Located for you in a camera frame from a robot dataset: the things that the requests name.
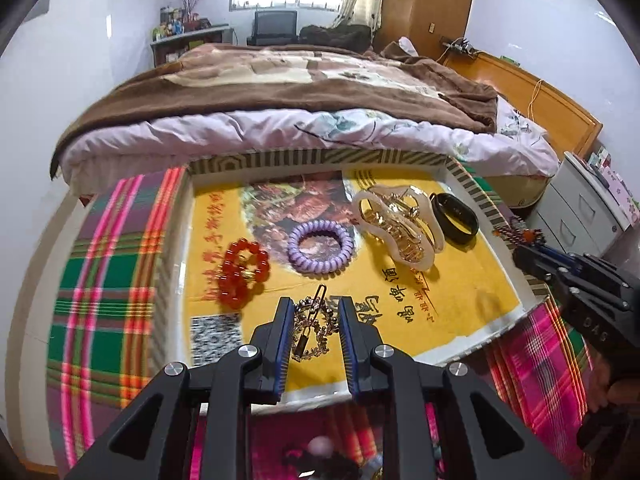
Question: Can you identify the black wristband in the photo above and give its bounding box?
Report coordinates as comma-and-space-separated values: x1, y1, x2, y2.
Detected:
430, 192, 481, 246

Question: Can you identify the pink floral box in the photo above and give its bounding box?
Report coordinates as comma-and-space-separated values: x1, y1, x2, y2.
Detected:
585, 145, 640, 226

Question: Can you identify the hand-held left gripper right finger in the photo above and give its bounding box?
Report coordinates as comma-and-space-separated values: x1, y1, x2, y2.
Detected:
337, 296, 573, 480

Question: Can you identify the black office chair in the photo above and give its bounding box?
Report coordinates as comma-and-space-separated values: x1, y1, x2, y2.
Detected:
247, 9, 300, 46

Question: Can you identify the person's right hand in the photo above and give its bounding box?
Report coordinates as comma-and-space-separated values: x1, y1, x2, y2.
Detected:
590, 357, 623, 411

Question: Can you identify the wooden wardrobe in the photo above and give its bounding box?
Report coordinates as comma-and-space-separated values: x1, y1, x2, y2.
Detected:
372, 0, 483, 58

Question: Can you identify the wooden bed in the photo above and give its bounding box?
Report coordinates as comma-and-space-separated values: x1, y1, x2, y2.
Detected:
442, 50, 603, 211

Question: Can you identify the wooden desk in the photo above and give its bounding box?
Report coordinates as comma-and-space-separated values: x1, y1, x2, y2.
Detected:
150, 24, 236, 67

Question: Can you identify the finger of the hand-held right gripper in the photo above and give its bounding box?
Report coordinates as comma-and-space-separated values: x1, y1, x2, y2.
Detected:
512, 245, 628, 311
537, 246, 640, 306

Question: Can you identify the plaid tablecloth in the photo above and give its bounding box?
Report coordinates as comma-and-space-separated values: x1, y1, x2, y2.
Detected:
47, 165, 601, 480

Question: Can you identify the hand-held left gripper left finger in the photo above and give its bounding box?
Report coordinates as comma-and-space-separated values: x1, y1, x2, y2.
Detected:
65, 296, 296, 480

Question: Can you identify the black hair tie with ball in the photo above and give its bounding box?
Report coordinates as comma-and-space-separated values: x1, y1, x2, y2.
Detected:
282, 435, 361, 480

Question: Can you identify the power strip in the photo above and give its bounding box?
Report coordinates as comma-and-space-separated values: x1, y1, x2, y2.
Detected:
440, 37, 476, 56

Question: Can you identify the purple coil hair tie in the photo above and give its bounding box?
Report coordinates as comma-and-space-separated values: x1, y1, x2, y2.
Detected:
287, 219, 356, 275

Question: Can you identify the dark orange beaded bracelet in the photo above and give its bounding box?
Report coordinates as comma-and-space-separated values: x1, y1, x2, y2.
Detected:
492, 225, 546, 248

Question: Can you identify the yellow printed tray mat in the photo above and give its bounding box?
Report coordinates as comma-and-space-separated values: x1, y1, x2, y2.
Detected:
186, 147, 553, 407

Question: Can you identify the orange cable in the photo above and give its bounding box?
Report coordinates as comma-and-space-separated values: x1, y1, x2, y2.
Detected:
527, 79, 544, 118

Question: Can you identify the group of bottles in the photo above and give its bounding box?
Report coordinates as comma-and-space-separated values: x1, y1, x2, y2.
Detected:
152, 6, 216, 41

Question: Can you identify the grey drawer cabinet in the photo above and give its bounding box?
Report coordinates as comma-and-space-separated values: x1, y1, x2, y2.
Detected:
525, 152, 633, 256

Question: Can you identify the white floral quilt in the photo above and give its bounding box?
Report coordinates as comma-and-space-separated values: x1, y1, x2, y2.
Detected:
62, 95, 561, 193

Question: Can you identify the dark bag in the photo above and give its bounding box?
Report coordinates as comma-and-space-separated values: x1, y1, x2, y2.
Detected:
299, 24, 373, 51

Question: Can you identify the bed with brown blanket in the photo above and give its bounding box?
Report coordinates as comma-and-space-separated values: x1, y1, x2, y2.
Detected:
50, 42, 501, 181

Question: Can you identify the red bead bracelet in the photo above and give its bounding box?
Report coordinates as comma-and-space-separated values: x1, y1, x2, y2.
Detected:
222, 240, 271, 311

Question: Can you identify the clear gold hair claw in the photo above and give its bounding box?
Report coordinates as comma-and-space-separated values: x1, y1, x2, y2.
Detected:
351, 185, 446, 271

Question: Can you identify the silver chain hair clip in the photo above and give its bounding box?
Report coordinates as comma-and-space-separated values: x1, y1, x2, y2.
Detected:
290, 284, 346, 361

